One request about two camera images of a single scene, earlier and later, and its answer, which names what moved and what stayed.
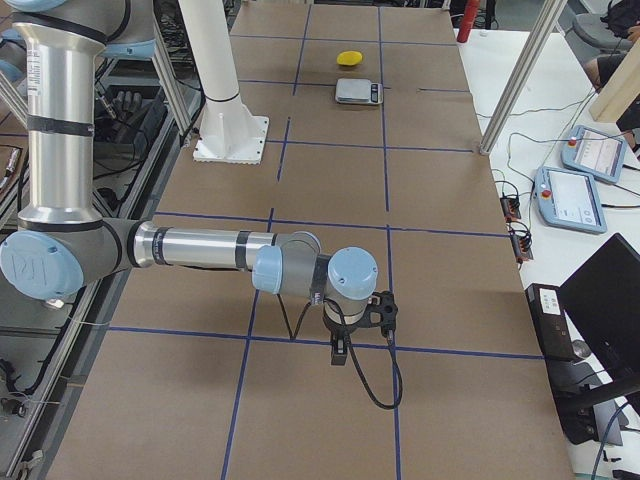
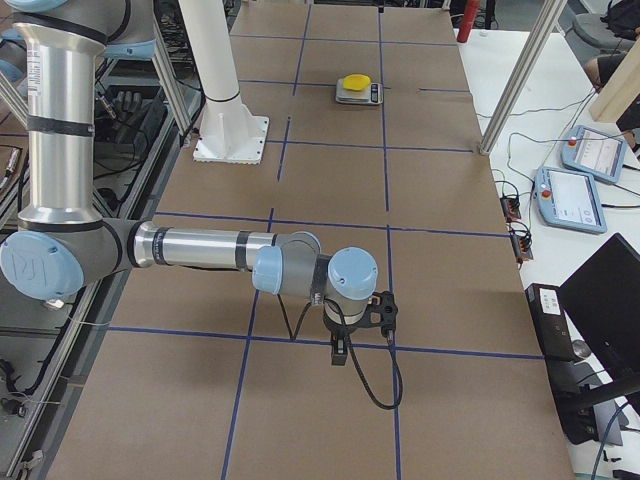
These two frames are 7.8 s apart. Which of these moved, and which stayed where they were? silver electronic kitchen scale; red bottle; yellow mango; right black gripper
Moved: yellow mango
Stayed: red bottle; silver electronic kitchen scale; right black gripper
